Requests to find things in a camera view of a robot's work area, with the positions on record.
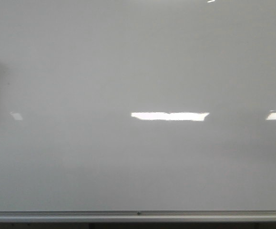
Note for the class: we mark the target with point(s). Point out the aluminium whiteboard tray rail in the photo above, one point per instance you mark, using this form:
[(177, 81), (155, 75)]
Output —
[(132, 216)]

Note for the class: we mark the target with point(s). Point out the white whiteboard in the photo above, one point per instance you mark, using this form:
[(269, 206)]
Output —
[(137, 105)]

